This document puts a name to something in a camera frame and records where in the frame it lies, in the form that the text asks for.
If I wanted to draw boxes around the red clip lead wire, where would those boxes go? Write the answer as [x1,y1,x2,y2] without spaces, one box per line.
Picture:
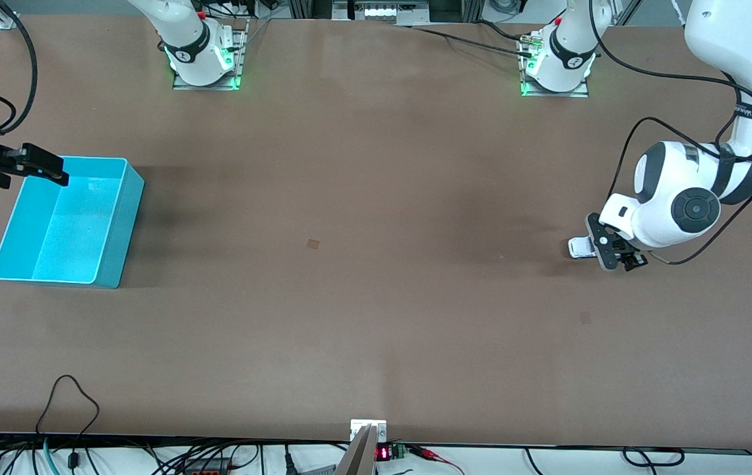
[408,445,466,475]

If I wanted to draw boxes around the thin black looped cable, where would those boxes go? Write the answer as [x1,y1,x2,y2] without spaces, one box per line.
[34,374,101,472]

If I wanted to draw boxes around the teal plastic bin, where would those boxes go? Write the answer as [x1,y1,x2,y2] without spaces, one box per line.
[0,156,146,290]

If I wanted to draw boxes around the short black base cable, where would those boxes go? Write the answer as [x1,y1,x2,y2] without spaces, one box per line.
[474,20,535,44]

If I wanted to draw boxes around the white jeep toy black roof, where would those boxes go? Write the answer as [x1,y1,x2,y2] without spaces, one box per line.
[568,236,598,260]

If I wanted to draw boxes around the long black base cable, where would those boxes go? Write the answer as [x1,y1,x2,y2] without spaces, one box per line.
[408,25,536,59]

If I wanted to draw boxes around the grey lit control box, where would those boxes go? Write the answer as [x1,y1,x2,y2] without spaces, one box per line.
[332,0,431,26]

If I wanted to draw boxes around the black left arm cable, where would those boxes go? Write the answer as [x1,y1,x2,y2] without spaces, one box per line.
[588,0,752,266]

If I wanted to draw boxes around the black coiled cable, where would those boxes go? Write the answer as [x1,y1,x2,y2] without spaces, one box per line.
[621,447,687,469]

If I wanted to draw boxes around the white metal mounting bracket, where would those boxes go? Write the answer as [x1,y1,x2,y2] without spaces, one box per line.
[350,418,389,443]

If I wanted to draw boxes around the grey aluminium post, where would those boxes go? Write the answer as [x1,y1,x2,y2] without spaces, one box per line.
[334,425,379,475]

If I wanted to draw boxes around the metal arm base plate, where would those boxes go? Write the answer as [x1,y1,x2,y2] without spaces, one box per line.
[172,18,249,91]
[518,32,591,98]

